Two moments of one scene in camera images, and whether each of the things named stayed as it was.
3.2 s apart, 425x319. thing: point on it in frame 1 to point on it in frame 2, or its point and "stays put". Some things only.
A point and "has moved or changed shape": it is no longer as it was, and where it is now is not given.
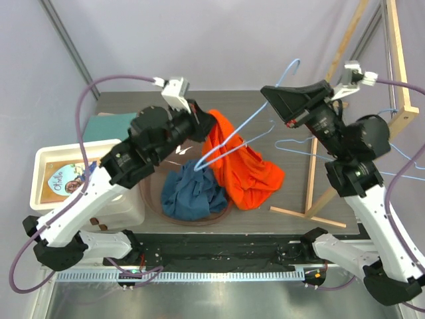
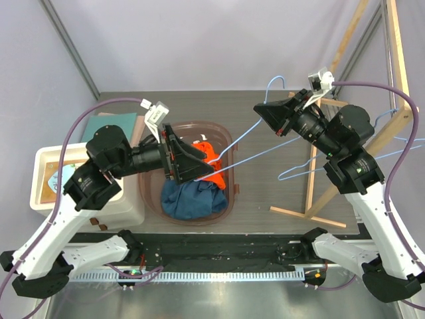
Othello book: x=62 y=179 stays put
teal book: x=108 y=127 stays put
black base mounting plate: x=183 y=252 stays put
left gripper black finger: x=202 y=123 to x=190 y=159
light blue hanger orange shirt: x=254 y=139 to x=246 y=134
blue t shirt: x=192 y=194 stays put
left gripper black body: x=190 y=129 to x=169 y=163
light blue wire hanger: x=331 y=159 to x=283 y=177
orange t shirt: x=248 y=178 has moved or changed shape
